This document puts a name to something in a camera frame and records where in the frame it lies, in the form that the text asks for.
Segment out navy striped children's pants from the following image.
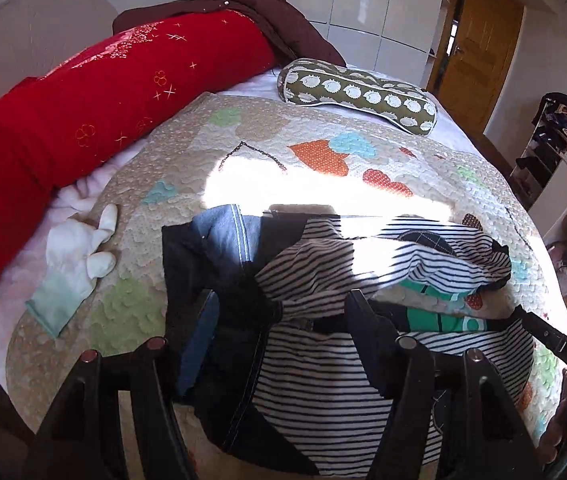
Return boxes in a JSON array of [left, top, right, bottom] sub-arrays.
[[161, 205, 533, 478]]

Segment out white glove with teal cuff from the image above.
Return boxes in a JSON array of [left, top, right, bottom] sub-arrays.
[[26, 204, 119, 338]]

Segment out red long bolster pillow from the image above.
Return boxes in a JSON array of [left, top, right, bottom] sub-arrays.
[[0, 10, 275, 276]]

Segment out patchwork quilted bedspread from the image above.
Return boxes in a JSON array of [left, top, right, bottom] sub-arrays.
[[6, 94, 567, 429]]

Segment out wooden door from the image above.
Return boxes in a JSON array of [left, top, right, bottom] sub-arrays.
[[430, 0, 524, 138]]

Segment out olive patterned bolster pillow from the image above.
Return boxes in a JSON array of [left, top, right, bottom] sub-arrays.
[[277, 58, 439, 136]]

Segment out beige padded headboard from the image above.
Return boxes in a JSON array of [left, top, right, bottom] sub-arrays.
[[0, 0, 116, 97]]

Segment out dark maroon blanket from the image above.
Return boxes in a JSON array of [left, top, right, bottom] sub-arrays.
[[112, 0, 346, 67]]

